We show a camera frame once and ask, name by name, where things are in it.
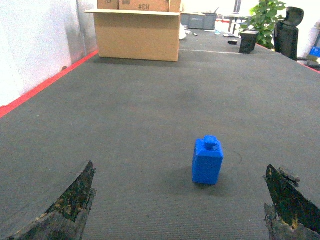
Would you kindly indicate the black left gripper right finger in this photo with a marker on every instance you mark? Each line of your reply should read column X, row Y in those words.
column 291, row 216

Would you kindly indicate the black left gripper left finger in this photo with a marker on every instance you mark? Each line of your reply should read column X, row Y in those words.
column 67, row 217

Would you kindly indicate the blue bottle-shaped part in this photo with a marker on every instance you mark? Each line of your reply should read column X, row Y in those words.
column 207, row 160

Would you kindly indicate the blue bin in background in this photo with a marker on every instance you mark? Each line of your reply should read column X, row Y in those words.
column 315, row 51

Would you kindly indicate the black office chair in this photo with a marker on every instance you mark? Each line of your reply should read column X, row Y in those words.
column 286, row 34

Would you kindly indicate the small black object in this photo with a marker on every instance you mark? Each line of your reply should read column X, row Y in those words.
column 233, row 42

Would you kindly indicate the black box on table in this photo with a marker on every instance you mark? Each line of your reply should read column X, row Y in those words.
column 248, row 41

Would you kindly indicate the large cardboard box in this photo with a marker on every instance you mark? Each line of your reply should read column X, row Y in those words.
column 137, row 35

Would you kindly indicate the green potted plant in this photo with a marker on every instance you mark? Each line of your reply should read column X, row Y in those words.
column 263, row 18

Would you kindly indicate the grey plastic crate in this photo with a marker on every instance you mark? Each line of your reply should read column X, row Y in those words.
column 206, row 21

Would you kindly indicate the upper cardboard box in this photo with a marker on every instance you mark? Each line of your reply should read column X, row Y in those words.
column 140, row 5

